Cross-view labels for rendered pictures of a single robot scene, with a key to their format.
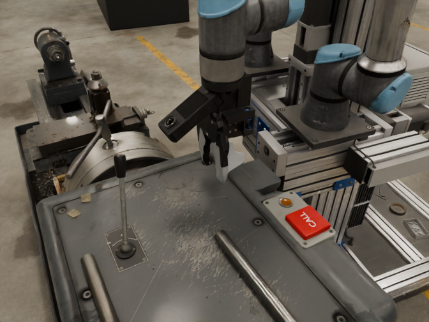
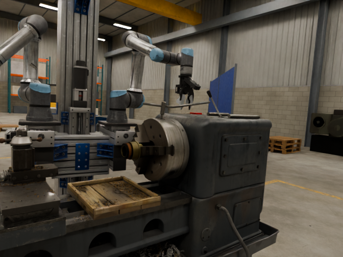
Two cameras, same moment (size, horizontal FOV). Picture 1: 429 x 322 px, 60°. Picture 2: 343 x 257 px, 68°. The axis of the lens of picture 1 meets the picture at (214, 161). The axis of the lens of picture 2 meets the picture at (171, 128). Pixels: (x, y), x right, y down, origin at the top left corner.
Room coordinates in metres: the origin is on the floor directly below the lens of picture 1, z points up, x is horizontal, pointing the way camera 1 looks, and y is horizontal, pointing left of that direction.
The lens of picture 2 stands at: (0.90, 1.51, 1.30)
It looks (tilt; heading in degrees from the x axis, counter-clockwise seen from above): 5 degrees down; 261
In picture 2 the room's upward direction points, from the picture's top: 3 degrees clockwise
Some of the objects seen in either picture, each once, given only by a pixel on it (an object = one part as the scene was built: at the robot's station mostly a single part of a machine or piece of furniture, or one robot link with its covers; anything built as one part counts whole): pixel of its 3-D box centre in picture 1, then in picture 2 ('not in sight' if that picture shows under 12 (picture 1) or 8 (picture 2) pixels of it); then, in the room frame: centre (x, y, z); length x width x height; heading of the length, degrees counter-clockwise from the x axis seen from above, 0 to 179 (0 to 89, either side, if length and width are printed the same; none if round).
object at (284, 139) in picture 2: not in sight; (280, 144); (-4.13, -6.34, 0.22); 1.25 x 0.86 x 0.44; 32
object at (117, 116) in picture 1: (105, 116); (28, 174); (1.30, 0.44, 0.99); 0.20 x 0.10 x 0.05; 28
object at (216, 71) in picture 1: (221, 64); (186, 71); (0.59, -0.01, 1.52); 0.08 x 0.08 x 0.05
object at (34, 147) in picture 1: (87, 132); (7, 208); (1.33, 0.54, 0.90); 0.47 x 0.30 x 0.06; 118
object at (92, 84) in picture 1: (97, 82); (21, 139); (1.32, 0.45, 1.13); 0.08 x 0.08 x 0.03
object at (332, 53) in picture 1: (336, 69); (119, 99); (1.00, -0.35, 1.33); 0.13 x 0.12 x 0.14; 37
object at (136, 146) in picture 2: not in sight; (132, 150); (0.89, 0.31, 1.08); 0.09 x 0.09 x 0.09; 28
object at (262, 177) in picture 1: (255, 179); not in sight; (0.62, -0.09, 1.24); 0.09 x 0.08 x 0.03; 28
